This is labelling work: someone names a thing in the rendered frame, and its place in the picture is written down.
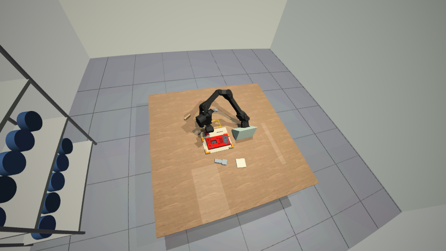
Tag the cream flat bar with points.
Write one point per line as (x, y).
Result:
(240, 163)

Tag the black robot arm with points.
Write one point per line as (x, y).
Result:
(207, 114)

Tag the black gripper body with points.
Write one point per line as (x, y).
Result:
(209, 127)

